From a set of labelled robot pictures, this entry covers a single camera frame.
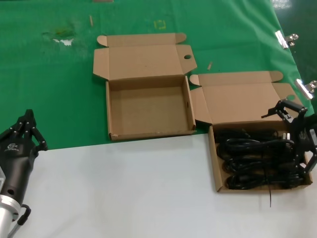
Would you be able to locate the cardboard box holding cables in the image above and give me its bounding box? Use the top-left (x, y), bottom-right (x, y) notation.
top-left (189, 70), bottom-right (313, 193)

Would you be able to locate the thin black cable tie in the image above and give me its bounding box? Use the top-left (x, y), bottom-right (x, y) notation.
top-left (265, 158), bottom-right (273, 208)

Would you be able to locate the green table cloth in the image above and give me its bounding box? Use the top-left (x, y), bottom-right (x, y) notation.
top-left (0, 0), bottom-right (317, 151)

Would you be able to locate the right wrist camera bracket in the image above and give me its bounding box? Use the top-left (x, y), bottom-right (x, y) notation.
top-left (308, 125), bottom-right (317, 149)

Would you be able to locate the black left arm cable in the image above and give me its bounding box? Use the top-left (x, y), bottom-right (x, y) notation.
top-left (7, 203), bottom-right (32, 238)

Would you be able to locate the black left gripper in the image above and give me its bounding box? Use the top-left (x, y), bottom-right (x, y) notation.
top-left (0, 110), bottom-right (49, 199)

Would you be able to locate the empty open cardboard box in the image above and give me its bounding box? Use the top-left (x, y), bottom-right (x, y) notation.
top-left (93, 32), bottom-right (198, 142)

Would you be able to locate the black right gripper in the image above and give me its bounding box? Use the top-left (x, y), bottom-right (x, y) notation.
top-left (261, 98), bottom-right (317, 180)

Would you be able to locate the silver binder clip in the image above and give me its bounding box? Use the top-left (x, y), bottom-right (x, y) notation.
top-left (294, 79), bottom-right (317, 101)
top-left (274, 31), bottom-right (299, 49)

